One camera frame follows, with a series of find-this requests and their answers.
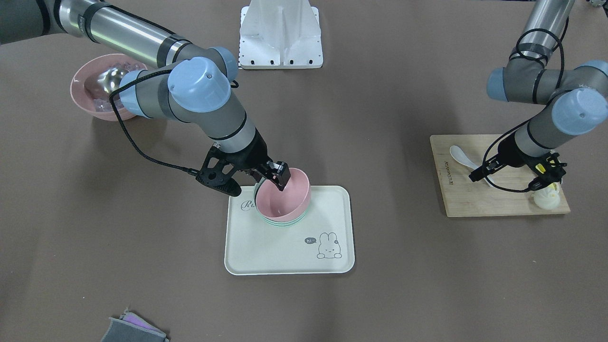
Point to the small pink bowl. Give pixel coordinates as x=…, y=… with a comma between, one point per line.
x=288, y=204

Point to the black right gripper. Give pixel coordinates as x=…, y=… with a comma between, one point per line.
x=253, y=155

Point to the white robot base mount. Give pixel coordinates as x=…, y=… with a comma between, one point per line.
x=280, y=34

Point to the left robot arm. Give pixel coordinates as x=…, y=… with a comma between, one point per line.
x=575, y=101

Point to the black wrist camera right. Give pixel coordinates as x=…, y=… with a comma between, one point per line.
x=217, y=172

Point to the grey folded cloth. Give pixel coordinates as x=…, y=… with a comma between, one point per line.
x=130, y=327

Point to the top green bowl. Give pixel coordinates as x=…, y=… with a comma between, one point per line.
x=271, y=221

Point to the white rabbit print tray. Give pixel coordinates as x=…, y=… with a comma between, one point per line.
x=319, y=242

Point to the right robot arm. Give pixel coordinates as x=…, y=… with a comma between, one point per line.
x=185, y=82

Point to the large pink ice bowl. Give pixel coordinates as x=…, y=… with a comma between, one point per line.
x=83, y=96

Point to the white ceramic spoon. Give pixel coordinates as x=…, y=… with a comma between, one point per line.
x=459, y=156

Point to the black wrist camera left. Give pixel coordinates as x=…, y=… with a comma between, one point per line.
x=548, y=170

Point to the metal ice scoop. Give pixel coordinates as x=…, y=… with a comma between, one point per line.
x=100, y=85

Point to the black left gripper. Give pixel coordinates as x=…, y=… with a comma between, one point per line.
x=514, y=154

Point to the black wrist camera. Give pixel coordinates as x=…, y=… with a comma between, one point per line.
x=548, y=170
x=217, y=172

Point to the bamboo cutting board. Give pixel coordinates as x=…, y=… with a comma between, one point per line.
x=463, y=198

